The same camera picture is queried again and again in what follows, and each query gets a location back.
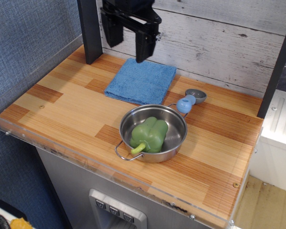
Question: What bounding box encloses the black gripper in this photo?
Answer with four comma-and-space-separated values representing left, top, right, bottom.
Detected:
101, 0, 162, 63

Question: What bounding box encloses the blue and grey toy spoon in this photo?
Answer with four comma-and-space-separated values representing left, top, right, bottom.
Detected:
176, 89, 207, 114

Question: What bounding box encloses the small steel pot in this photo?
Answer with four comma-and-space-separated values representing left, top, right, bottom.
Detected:
115, 104, 187, 163

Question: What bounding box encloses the green toy bell pepper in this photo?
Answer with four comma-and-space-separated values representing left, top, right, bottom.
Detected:
130, 117, 168, 155

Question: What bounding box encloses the blue folded cloth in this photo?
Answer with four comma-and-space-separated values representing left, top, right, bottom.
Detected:
104, 58, 176, 105

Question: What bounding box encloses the clear acrylic table guard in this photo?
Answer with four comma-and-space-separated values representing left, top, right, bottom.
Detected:
0, 112, 262, 229

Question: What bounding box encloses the grey toy fridge cabinet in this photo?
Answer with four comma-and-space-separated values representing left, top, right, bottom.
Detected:
37, 149, 206, 229

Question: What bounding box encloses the silver dispenser button panel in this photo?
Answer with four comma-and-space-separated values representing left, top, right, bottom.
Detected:
89, 188, 148, 229

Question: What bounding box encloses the white toy sink unit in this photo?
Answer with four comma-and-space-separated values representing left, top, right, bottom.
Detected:
249, 90, 286, 190

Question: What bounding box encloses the yellow object at corner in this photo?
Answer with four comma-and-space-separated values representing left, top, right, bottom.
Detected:
10, 218, 33, 229

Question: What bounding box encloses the dark left frame post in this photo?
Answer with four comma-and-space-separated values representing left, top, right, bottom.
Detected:
77, 0, 103, 64

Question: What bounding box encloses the dark frame post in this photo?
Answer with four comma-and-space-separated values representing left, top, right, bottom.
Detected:
257, 35, 286, 118
77, 0, 103, 64

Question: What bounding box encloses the dark right frame post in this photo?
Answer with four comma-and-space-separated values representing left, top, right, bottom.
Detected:
257, 35, 286, 118

